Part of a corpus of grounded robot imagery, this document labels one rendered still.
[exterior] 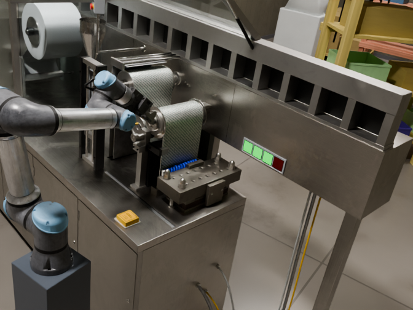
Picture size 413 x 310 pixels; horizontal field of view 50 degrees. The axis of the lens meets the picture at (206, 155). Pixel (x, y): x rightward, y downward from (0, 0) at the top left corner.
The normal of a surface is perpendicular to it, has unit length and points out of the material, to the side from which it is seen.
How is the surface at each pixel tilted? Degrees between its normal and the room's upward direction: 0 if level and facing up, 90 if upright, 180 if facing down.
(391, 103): 90
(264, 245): 0
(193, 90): 90
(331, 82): 90
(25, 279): 90
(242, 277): 0
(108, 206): 0
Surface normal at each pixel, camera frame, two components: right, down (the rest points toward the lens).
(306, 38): -0.51, 0.34
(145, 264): 0.68, 0.42
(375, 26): 0.26, 0.48
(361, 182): -0.72, 0.23
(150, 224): 0.14, -0.87
